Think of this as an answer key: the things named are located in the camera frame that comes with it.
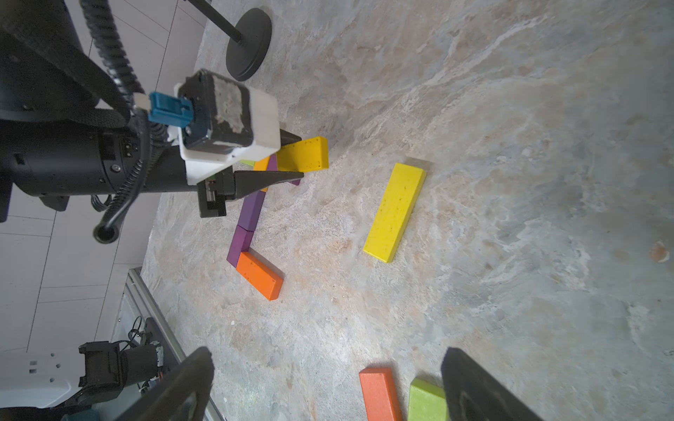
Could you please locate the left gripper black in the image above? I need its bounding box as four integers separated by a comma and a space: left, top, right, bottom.
198, 129, 305, 219

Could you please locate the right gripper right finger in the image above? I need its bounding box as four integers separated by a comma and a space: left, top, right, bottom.
441, 347, 542, 421

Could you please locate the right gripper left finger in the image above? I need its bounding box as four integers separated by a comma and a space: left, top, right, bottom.
117, 347, 214, 420

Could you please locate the purple block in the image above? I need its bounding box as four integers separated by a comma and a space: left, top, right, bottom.
226, 226, 254, 268
267, 154, 301, 186
238, 191, 266, 233

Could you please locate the amber long block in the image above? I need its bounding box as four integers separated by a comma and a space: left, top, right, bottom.
254, 156, 270, 171

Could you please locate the yellow short block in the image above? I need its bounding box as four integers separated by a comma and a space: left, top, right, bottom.
276, 137, 329, 173

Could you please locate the orange long block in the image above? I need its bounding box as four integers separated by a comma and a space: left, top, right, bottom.
236, 252, 284, 301

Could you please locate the yellow long block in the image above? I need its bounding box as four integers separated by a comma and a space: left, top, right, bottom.
363, 163, 427, 263

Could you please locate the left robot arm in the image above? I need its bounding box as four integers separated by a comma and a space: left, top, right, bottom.
1, 1, 304, 244

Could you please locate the lime green flat block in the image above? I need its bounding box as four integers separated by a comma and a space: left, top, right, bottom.
407, 378, 449, 421

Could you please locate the red-orange block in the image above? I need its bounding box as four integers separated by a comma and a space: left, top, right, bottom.
359, 368, 403, 421

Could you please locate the microphone on black stand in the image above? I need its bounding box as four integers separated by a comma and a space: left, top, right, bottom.
189, 0, 272, 82

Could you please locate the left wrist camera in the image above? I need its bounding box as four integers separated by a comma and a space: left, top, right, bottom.
148, 69, 281, 185

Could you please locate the aluminium rail frame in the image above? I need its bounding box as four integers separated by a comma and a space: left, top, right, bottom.
94, 267, 227, 421

